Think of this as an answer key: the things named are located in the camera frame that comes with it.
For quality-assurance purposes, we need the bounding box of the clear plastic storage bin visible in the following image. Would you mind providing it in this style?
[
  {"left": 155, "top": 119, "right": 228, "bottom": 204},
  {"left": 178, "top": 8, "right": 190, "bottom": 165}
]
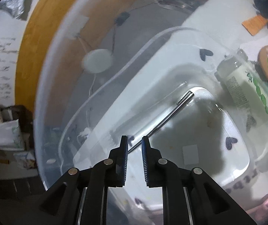
[{"left": 34, "top": 0, "right": 268, "bottom": 224}]

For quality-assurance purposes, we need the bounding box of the white tote bag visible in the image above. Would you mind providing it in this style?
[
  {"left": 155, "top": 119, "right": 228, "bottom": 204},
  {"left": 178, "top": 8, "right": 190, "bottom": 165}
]
[{"left": 0, "top": 120, "right": 25, "bottom": 151}]

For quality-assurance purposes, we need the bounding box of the silver metal pen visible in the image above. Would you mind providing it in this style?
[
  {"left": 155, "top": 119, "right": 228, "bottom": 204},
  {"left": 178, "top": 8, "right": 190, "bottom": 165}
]
[{"left": 128, "top": 90, "right": 195, "bottom": 153}]

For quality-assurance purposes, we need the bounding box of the orange paper card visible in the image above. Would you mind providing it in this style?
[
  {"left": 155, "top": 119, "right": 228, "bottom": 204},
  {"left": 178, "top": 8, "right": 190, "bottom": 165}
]
[{"left": 242, "top": 15, "right": 268, "bottom": 36}]

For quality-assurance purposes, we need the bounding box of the clear glass bottle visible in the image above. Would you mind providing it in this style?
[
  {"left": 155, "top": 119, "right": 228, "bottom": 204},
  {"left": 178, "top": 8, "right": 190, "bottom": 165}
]
[{"left": 216, "top": 49, "right": 268, "bottom": 132}]

